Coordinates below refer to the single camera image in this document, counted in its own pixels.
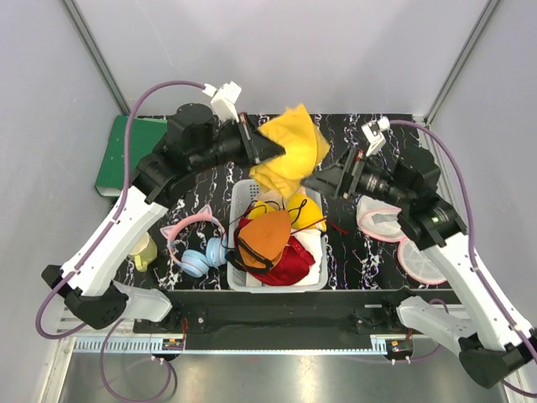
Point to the green ring binder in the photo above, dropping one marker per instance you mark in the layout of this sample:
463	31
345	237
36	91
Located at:
145	134

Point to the yellow-green plastic cup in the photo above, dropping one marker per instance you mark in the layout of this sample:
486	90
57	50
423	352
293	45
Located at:
143	253

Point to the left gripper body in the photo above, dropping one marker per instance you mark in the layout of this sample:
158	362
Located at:
232	144

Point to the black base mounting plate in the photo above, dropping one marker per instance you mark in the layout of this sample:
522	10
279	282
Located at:
318	320

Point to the yellow mesh bra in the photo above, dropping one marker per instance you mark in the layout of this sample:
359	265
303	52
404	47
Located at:
304	149

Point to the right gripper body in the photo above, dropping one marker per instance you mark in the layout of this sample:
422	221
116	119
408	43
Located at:
367	180

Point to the grey plastic laundry basket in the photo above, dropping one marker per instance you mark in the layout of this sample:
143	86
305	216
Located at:
260	231

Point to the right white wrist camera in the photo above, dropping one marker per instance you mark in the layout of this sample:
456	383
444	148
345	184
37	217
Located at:
374	133

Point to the white pink mesh laundry bag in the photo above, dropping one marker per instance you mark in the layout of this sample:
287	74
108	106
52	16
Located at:
378	220

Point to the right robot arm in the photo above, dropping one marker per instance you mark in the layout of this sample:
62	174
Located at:
495	340

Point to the red satin bra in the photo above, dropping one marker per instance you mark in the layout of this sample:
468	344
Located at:
293	266

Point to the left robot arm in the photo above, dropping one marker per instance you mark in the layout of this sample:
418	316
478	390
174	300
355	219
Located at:
194	141

